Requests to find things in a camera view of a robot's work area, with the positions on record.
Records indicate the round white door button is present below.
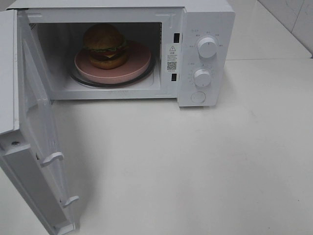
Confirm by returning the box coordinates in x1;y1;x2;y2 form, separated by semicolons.
191;92;206;104

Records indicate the pink round plate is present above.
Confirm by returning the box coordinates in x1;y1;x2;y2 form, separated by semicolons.
74;41;152;85

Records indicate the burger with lettuce and cheese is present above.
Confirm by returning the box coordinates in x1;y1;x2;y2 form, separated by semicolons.
83;23;129;70

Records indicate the white microwave door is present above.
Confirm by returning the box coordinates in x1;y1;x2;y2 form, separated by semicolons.
0;9;78;235

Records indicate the glass microwave turntable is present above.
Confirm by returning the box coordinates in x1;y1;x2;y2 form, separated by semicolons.
70;58;156;89

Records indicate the lower white timer knob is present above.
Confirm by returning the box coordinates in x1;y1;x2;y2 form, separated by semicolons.
193;69;212;87

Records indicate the white microwave oven body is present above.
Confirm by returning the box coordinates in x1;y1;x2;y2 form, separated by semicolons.
7;0;235;107

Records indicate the upper white power knob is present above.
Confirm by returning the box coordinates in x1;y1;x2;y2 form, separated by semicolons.
196;35;218;59

